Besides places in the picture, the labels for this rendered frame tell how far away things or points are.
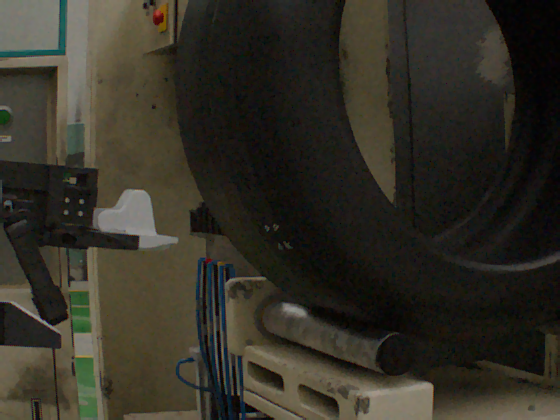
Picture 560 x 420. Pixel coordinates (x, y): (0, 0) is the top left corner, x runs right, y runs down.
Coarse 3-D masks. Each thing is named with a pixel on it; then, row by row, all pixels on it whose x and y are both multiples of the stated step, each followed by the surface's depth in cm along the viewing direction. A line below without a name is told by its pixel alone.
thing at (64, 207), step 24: (0, 168) 111; (24, 168) 112; (48, 168) 112; (72, 168) 112; (0, 192) 110; (24, 192) 112; (48, 192) 111; (72, 192) 113; (96, 192) 114; (0, 216) 109; (24, 216) 112; (48, 216) 111; (72, 216) 113; (48, 240) 112
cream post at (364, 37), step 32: (352, 0) 153; (384, 0) 155; (352, 32) 153; (384, 32) 155; (352, 64) 153; (384, 64) 155; (352, 96) 154; (384, 96) 155; (352, 128) 154; (384, 128) 155; (384, 160) 156; (384, 192) 156
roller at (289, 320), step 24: (264, 312) 146; (288, 312) 140; (312, 312) 136; (288, 336) 140; (312, 336) 132; (336, 336) 126; (360, 336) 121; (384, 336) 117; (360, 360) 120; (384, 360) 116; (408, 360) 117
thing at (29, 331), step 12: (0, 312) 37; (12, 312) 37; (24, 312) 38; (0, 324) 37; (12, 324) 37; (24, 324) 38; (36, 324) 38; (48, 324) 38; (0, 336) 37; (12, 336) 37; (24, 336) 38; (36, 336) 38; (48, 336) 38; (60, 336) 38; (48, 348) 38; (60, 348) 38
